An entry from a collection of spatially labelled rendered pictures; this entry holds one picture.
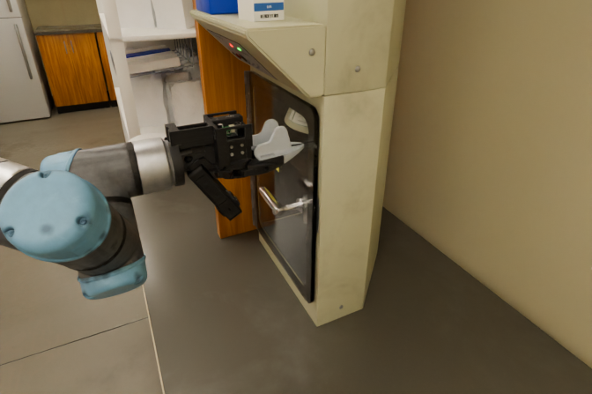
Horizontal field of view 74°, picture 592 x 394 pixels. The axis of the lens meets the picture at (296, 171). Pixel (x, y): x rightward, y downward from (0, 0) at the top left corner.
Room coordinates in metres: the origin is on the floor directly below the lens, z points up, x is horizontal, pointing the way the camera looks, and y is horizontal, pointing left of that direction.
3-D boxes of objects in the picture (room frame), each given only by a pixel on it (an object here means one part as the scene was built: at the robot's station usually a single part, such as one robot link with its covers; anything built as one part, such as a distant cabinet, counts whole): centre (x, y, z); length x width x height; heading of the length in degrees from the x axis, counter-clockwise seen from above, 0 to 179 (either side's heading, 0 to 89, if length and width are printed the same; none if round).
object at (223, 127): (0.54, 0.13, 1.34); 0.12 x 0.08 x 0.09; 116
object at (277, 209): (0.63, 0.03, 1.20); 0.10 x 0.05 x 0.03; 26
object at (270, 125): (0.60, 0.04, 1.34); 0.09 x 0.03 x 0.06; 116
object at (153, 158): (0.50, 0.20, 1.33); 0.08 x 0.05 x 0.08; 26
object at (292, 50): (0.68, 0.08, 1.46); 0.32 x 0.11 x 0.10; 26
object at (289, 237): (0.71, 0.03, 1.19); 0.30 x 0.01 x 0.40; 26
